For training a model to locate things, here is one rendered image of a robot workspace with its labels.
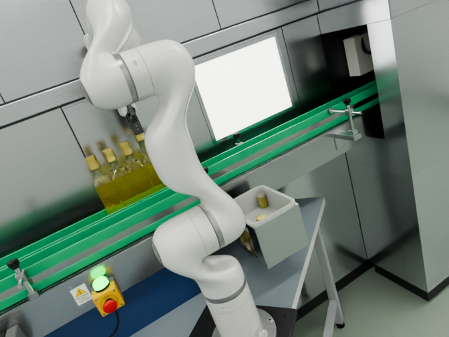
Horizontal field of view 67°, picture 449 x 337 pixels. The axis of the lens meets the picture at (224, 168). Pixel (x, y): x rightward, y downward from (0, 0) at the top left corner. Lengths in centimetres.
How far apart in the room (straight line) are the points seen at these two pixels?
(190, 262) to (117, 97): 39
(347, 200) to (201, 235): 130
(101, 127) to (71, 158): 16
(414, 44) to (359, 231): 104
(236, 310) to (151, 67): 61
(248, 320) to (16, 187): 88
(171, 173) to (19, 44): 77
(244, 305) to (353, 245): 128
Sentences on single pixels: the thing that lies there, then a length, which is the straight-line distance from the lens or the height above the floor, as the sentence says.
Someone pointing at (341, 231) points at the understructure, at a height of 39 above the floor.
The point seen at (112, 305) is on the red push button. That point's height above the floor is 96.
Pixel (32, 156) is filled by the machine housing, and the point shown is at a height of 138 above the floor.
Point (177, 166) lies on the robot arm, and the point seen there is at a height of 133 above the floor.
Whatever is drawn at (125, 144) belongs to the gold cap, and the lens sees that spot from 118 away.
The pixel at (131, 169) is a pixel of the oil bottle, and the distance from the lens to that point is 119.
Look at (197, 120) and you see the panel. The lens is 139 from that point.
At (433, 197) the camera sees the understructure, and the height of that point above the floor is 59.
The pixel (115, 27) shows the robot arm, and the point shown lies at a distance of 75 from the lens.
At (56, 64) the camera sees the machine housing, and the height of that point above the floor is 163.
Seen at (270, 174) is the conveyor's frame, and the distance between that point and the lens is 137.
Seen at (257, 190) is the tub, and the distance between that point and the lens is 127.
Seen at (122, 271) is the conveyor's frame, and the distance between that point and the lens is 116.
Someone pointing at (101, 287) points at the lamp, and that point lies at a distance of 111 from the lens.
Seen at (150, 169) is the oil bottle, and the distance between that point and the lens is 120.
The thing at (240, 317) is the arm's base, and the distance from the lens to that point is 95.
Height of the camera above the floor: 155
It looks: 20 degrees down
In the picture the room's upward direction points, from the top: 19 degrees counter-clockwise
